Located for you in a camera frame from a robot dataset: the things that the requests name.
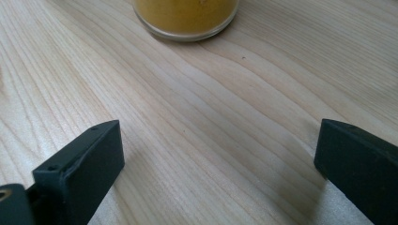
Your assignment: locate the glass jar of yellow powder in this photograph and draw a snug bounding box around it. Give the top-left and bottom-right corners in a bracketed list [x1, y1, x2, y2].
[131, 0, 240, 43]

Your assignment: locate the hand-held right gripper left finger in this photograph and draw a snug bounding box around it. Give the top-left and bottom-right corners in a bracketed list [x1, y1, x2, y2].
[25, 119, 126, 225]

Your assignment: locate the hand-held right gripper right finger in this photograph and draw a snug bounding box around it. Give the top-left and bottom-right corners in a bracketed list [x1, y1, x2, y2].
[314, 118, 398, 225]

